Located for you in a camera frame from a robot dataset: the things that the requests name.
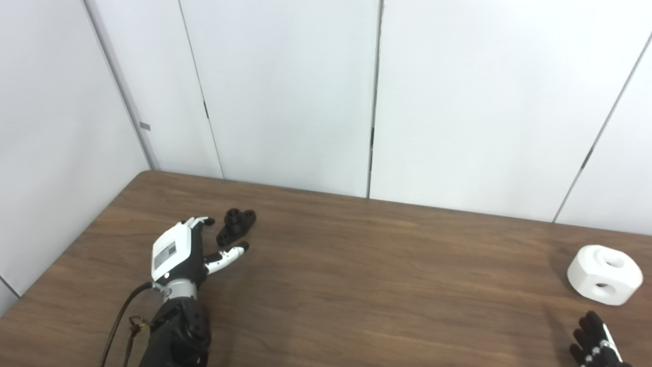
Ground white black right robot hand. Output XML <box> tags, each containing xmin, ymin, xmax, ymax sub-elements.
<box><xmin>569</xmin><ymin>311</ymin><xmax>632</xmax><ymax>367</ymax></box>

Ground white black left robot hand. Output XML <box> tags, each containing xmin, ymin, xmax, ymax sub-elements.
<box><xmin>151</xmin><ymin>217</ymin><xmax>250</xmax><ymax>286</ymax></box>

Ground black plastic holder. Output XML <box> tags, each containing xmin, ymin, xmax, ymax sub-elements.
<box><xmin>216</xmin><ymin>208</ymin><xmax>257</xmax><ymax>248</ymax></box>

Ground round white plastic piece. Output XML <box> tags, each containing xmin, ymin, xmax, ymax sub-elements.
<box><xmin>567</xmin><ymin>245</ymin><xmax>643</xmax><ymax>306</ymax></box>

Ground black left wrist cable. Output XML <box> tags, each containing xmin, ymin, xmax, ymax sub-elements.
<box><xmin>99</xmin><ymin>282</ymin><xmax>156</xmax><ymax>367</ymax></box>

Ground thin left arm wires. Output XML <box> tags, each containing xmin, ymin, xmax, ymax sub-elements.
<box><xmin>122</xmin><ymin>315</ymin><xmax>152</xmax><ymax>367</ymax></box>

